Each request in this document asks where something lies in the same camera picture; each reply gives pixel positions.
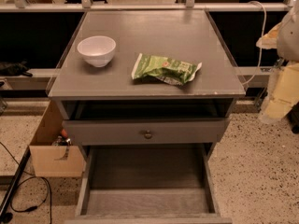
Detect cardboard box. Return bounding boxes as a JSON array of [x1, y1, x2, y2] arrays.
[[29, 102, 85, 177]]

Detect black floor cable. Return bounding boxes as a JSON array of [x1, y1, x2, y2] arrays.
[[0, 141, 53, 224]]

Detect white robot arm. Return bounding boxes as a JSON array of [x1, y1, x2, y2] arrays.
[[256, 5, 299, 124]]

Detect green jalapeno chip bag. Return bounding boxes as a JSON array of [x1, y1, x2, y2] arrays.
[[131, 53, 202, 86]]

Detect items inside cardboard box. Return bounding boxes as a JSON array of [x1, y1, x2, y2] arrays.
[[52, 129, 72, 146]]

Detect white bowl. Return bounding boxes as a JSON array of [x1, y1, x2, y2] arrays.
[[77, 35, 116, 67]]

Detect black object on ledge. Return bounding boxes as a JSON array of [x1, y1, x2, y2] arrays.
[[0, 61, 32, 77]]

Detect white hanging cable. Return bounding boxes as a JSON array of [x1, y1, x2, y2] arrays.
[[240, 0, 268, 87]]

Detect round metal drawer knob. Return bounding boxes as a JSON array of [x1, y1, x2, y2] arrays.
[[144, 130, 152, 139]]

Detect grey wooden drawer cabinet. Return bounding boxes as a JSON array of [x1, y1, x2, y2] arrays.
[[45, 8, 247, 224]]

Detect open grey middle drawer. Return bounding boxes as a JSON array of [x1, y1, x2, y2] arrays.
[[64, 145, 233, 224]]

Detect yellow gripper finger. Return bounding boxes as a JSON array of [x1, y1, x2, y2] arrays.
[[256, 23, 280, 49], [259, 63, 299, 124]]

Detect metal railing frame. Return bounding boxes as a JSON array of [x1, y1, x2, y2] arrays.
[[0, 0, 298, 12]]

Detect closed grey top drawer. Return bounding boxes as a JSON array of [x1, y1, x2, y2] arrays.
[[63, 119, 229, 146]]

